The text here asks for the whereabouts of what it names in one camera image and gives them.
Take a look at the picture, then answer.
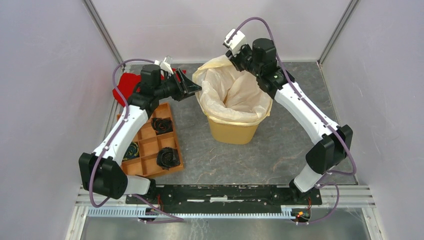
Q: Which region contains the cream plastic trash bag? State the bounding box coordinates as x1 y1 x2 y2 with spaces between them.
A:
192 55 273 126

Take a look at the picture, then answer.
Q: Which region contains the orange compartment tray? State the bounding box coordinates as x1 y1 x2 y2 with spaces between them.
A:
121 102 184 178

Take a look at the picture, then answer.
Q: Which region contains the yellow mesh trash bin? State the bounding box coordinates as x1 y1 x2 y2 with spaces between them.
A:
207 116 260 145

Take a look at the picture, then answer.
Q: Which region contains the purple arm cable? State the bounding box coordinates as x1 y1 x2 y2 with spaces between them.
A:
88 58 185 224
225 16 358 176

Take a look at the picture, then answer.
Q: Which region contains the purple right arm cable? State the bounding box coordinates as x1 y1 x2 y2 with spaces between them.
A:
225 16 358 176

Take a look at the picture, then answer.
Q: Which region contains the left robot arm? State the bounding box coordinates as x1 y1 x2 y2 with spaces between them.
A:
78 64 202 207

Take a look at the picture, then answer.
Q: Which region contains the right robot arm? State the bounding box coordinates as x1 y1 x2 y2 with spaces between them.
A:
223 37 353 204

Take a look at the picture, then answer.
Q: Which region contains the dark blue-yellow rolled bag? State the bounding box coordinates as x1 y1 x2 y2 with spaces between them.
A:
122 141 140 162

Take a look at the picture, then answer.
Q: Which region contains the white slotted cable duct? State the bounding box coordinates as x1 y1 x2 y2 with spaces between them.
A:
87 206 295 220

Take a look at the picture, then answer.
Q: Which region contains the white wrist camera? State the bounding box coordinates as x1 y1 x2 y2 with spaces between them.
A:
223 28 248 57
154 55 174 75

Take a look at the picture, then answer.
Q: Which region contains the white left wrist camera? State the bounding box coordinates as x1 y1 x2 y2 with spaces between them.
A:
154 55 174 75

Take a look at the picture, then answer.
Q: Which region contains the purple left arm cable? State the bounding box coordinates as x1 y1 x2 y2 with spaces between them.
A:
88 58 185 224

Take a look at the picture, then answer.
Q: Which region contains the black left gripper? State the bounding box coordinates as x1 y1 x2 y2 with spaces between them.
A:
154 68 203 102

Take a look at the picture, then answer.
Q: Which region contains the red cloth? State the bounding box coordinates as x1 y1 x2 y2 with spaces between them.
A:
112 64 171 111

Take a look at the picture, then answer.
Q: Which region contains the black rolled bag upper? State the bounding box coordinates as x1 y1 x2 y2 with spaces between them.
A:
151 117 173 135

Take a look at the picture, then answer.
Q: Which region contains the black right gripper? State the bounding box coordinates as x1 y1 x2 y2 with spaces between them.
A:
225 42 262 78

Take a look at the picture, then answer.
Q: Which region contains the black rolled bag lower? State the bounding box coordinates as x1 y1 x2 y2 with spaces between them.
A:
156 147 181 170

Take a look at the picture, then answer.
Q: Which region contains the black rolled bag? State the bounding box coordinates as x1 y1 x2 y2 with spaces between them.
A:
156 147 181 170
151 117 173 135

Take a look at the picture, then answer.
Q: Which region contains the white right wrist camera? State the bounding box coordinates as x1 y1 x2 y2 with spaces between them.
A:
223 28 248 57

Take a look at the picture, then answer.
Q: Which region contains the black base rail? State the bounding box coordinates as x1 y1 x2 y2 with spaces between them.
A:
142 182 322 214

